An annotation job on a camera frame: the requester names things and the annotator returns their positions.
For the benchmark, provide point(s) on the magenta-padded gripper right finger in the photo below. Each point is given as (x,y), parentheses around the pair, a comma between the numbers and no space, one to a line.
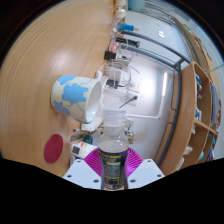
(145,171)

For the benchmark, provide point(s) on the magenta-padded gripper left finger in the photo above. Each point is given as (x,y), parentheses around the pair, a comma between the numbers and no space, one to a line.
(81,173)

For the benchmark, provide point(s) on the clear dark-labelled drink bottle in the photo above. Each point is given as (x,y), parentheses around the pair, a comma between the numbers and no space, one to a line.
(113,150)

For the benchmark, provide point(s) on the small white digital clock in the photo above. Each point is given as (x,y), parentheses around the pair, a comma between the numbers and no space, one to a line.
(78,150)

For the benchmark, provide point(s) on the flat round red coaster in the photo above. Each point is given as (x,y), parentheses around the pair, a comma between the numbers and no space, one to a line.
(53,149)

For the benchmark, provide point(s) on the wooden shelf unit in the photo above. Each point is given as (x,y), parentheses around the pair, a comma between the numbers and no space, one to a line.
(185,110)

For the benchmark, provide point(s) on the white mug with blue map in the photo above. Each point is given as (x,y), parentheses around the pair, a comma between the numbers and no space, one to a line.
(75,96)

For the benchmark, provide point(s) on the black electric shaver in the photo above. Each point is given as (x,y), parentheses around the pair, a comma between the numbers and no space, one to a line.
(128,42)

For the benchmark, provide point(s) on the small blue bottle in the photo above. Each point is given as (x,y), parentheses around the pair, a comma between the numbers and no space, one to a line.
(128,27)

